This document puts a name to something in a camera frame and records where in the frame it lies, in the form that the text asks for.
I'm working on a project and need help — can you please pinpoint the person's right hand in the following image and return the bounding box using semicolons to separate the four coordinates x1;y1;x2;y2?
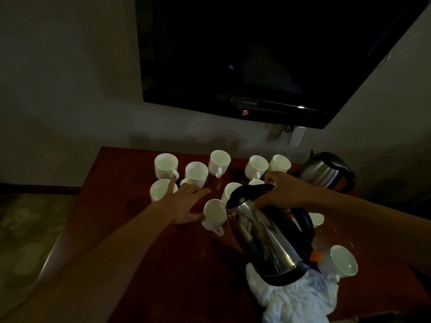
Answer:
252;171;316;215

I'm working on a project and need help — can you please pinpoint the person's left hand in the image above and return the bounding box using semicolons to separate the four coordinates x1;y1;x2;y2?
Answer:
154;178;212;225

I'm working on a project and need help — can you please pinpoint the steel kettle with black lid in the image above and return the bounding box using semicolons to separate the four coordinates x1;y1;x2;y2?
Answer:
298;149;356;194

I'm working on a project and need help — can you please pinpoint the black and steel kettle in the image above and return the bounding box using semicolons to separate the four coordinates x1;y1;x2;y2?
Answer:
225;183;323;287

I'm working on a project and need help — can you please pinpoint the white cloth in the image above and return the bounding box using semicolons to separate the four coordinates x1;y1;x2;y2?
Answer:
245;264;339;323

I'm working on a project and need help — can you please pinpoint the person's right forearm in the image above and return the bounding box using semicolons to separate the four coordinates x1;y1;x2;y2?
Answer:
308;188;431;276

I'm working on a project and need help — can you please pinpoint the person's left forearm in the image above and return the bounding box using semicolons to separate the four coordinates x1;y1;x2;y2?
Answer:
3;201;176;323

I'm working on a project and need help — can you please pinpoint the dark red wooden table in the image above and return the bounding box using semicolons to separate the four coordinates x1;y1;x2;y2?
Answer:
35;146;431;323

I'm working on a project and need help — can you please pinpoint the black wall television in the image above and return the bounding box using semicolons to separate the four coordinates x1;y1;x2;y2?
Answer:
134;0;431;129

